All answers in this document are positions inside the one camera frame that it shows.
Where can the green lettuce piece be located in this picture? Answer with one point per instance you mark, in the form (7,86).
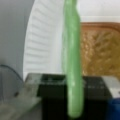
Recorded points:
(71,58)

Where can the toast bread slice front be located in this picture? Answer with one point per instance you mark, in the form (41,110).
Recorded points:
(101,49)

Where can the white paper plate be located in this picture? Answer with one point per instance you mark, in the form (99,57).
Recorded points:
(43,41)

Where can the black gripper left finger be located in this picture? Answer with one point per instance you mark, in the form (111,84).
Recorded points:
(52,90)

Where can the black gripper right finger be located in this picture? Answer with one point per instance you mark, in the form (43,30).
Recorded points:
(96,96)

